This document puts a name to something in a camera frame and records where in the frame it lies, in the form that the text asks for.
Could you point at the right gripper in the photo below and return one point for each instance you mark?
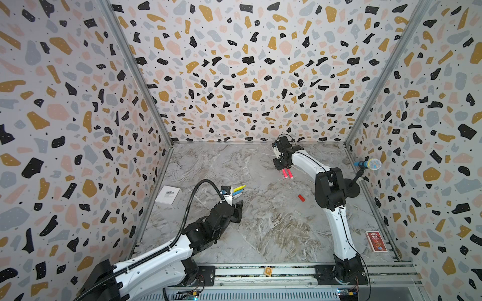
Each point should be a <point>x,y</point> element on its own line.
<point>276,164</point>

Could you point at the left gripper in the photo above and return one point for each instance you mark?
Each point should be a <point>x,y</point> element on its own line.
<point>238,212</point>

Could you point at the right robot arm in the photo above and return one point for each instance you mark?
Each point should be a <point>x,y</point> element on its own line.
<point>330,195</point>

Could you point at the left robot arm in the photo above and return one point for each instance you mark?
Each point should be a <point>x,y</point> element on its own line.
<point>168,265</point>

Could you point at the blue highlighter pen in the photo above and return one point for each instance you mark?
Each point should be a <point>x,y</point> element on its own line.
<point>238,192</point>

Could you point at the yellow highlighter pen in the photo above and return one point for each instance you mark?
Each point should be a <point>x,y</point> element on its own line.
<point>239,188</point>

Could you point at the white small box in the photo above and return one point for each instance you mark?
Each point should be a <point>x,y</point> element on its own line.
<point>168,196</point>

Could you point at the black microphone stand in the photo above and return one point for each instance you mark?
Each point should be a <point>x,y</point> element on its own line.
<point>352,188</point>

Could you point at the blue microphone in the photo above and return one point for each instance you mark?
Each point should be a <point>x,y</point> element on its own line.
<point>372,164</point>

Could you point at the red card box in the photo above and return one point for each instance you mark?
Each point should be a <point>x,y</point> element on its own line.
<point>376,242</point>

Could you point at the orange tag on rail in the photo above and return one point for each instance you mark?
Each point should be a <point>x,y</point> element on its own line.
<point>268,271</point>

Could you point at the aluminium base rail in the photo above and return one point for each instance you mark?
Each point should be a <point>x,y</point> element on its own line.
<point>304,281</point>

